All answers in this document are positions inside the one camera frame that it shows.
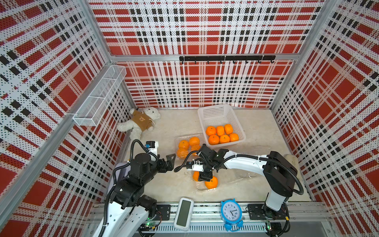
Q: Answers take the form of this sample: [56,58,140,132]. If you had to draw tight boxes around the orange four container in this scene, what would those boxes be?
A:
[229,133,239,142]

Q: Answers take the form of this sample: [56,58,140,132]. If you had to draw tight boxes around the orange one container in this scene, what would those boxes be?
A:
[206,126,217,136]

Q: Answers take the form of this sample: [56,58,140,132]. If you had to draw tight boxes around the orange three container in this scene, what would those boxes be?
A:
[219,134,231,144]

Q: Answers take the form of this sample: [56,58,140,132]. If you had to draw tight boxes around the white digital timer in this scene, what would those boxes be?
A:
[174,197,194,231]

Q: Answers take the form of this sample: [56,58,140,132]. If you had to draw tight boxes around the white wire wall shelf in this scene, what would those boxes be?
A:
[73,65,126,127]

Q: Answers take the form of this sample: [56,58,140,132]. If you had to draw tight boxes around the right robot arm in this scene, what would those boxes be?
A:
[174,144,304,220]

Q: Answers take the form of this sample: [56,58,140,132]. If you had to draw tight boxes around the clear clamshell container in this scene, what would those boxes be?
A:
[174,134,205,155]
[214,147,267,179]
[194,169,241,191]

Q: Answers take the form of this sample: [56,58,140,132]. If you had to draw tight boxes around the white plastic basket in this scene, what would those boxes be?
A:
[197,104,246,149]

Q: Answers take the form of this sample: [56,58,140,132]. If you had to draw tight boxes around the black hook rail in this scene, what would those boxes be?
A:
[179,55,276,63]

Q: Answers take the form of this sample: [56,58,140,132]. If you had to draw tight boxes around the orange front container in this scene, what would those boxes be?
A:
[216,126,225,136]
[224,124,234,135]
[204,176,218,190]
[192,171,200,182]

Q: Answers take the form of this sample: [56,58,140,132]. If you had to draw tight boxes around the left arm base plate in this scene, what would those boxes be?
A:
[154,204,171,221]

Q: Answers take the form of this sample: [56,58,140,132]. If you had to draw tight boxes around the white teddy bear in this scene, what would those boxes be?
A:
[116,107,161,141]

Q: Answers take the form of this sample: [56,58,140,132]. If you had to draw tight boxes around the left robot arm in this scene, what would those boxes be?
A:
[93,139,176,237]

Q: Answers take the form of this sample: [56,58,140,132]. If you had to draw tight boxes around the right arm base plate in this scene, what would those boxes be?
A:
[246,202,289,221]

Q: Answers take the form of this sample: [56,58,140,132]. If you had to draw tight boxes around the orange two container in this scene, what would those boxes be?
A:
[208,134,220,145]

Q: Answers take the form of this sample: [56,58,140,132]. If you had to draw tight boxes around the blue alarm clock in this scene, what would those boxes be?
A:
[220,199,243,232]

